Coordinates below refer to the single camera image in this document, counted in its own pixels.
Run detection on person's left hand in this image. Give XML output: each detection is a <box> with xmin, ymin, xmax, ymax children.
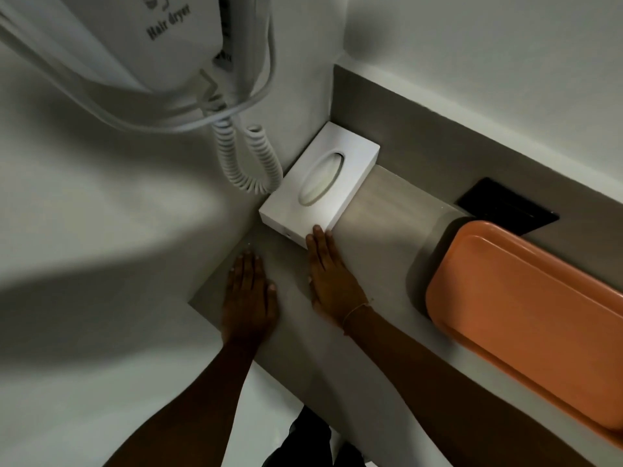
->
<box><xmin>221</xmin><ymin>250</ymin><xmax>280</xmax><ymax>346</ymax></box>

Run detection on person's right hand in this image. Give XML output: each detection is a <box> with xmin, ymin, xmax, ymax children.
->
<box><xmin>305</xmin><ymin>225</ymin><xmax>373</xmax><ymax>331</ymax></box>

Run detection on person's right forearm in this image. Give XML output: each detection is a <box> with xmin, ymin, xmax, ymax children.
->
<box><xmin>341</xmin><ymin>305</ymin><xmax>595</xmax><ymax>467</ymax></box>

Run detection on person's left forearm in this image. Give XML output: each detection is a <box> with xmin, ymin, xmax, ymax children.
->
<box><xmin>103</xmin><ymin>335</ymin><xmax>266</xmax><ymax>467</ymax></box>

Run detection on white tissue box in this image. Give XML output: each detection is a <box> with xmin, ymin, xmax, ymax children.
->
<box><xmin>258</xmin><ymin>122</ymin><xmax>381</xmax><ymax>250</ymax></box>

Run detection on person's dark trousers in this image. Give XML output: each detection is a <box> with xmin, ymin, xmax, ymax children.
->
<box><xmin>262</xmin><ymin>405</ymin><xmax>367</xmax><ymax>467</ymax></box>

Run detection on orange plastic tray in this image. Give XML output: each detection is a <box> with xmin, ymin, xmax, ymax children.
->
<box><xmin>425</xmin><ymin>220</ymin><xmax>623</xmax><ymax>446</ymax></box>

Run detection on thin thread bracelet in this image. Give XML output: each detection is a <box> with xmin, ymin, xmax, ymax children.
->
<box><xmin>341</xmin><ymin>300</ymin><xmax>374</xmax><ymax>334</ymax></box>

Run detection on white coiled cord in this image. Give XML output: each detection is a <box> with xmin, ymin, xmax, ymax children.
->
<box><xmin>213</xmin><ymin>115</ymin><xmax>284</xmax><ymax>195</ymax></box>

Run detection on black rectangular wall plate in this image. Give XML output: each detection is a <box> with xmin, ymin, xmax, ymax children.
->
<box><xmin>455</xmin><ymin>177</ymin><xmax>560</xmax><ymax>237</ymax></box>

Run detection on white looped cable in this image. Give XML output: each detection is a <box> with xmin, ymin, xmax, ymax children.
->
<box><xmin>0</xmin><ymin>0</ymin><xmax>279</xmax><ymax>136</ymax></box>

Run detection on white wall hair dryer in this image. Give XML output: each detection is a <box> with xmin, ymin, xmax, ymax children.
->
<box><xmin>63</xmin><ymin>0</ymin><xmax>279</xmax><ymax>96</ymax></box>

